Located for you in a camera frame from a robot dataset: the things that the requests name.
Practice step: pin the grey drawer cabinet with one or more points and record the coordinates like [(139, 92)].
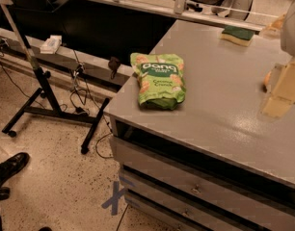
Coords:
[(199, 175)]

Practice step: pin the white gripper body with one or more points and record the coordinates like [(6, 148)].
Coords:
[(292, 33)]

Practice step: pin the white tissue pack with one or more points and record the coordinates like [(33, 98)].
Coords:
[(51, 45)]

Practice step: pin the green rice chip bag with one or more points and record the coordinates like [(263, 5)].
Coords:
[(160, 78)]

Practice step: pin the orange fruit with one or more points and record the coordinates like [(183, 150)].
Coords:
[(266, 81)]

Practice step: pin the black leather shoe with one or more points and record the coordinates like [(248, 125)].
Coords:
[(12, 166)]

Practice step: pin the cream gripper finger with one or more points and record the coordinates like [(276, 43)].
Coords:
[(277, 24), (280, 95)]

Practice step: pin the green and yellow sponge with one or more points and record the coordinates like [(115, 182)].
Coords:
[(237, 35)]

